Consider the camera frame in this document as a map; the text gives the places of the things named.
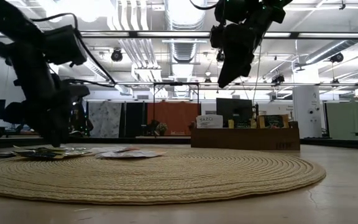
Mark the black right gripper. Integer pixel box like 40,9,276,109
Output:
218,12,272,90

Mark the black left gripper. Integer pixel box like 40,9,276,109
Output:
3,67,74,147

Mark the white orange Tazo tea packet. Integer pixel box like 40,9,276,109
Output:
96,150,167,160
88,146,140,154
196,114,224,129

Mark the brown wooden tea organizer box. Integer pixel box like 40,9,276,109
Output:
190,121,301,152

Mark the person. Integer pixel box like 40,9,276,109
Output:
71,101,94,137

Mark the black computer monitor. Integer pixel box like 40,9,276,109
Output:
216,97,254,121

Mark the black ceiling spotlight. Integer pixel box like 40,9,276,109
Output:
271,73,286,85
330,52,345,63
110,48,124,62

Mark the grey marbled partition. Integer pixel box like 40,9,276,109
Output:
87,100,122,138

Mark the black curtain partition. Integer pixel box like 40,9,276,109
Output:
119,101,148,138

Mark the white pillar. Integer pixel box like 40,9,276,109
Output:
292,85,322,139

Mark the round woven straw placemat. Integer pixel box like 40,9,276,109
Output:
0,147,327,205

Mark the pale green partition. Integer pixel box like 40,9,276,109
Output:
324,101,358,141

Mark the black overhead camera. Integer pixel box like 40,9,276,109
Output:
215,49,227,63

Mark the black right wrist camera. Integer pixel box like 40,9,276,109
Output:
209,25,226,49

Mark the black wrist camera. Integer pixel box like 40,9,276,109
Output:
61,83,91,101
209,25,226,49

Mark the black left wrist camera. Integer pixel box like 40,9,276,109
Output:
61,83,91,101

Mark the black background rig frame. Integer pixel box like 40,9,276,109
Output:
152,82,200,138

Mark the white rectangular air duct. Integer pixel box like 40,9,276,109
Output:
82,58,134,96

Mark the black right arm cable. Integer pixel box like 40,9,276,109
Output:
188,0,218,11

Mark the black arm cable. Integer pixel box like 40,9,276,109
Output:
31,12,117,90
188,0,218,11

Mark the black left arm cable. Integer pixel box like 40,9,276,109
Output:
31,12,117,90

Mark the orange partition wall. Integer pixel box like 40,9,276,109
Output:
147,101,200,136

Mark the silver round ventilation duct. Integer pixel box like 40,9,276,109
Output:
163,0,208,65

